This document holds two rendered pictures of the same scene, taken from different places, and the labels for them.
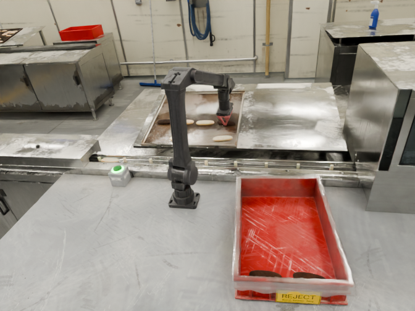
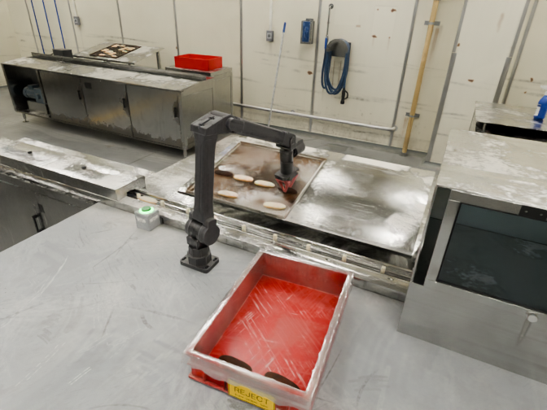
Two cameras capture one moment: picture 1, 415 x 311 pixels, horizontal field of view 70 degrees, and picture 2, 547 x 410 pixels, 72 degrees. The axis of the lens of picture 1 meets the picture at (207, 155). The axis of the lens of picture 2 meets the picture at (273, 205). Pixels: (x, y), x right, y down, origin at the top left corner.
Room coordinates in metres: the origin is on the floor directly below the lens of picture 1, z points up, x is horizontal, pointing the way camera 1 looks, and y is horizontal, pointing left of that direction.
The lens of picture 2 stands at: (-0.07, -0.35, 1.67)
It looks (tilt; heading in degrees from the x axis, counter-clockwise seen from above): 29 degrees down; 11
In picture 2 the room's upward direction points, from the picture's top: 2 degrees clockwise
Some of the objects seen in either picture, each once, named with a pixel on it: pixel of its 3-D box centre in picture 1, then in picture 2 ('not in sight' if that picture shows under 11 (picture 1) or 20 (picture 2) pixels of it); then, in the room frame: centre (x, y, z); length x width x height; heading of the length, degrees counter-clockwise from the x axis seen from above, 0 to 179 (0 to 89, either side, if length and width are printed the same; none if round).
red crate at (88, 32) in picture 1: (81, 32); (199, 62); (4.73, 1.63, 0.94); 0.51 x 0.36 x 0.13; 80
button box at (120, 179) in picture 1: (120, 178); (148, 221); (1.14, 0.42, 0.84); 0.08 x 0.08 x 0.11; 76
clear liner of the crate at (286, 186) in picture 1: (282, 228); (279, 319); (0.70, -0.23, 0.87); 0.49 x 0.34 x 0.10; 170
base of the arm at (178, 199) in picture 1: (183, 194); (199, 253); (0.96, 0.12, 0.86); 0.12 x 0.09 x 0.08; 76
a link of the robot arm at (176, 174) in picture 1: (181, 176); (201, 233); (0.98, 0.11, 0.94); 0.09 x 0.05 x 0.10; 153
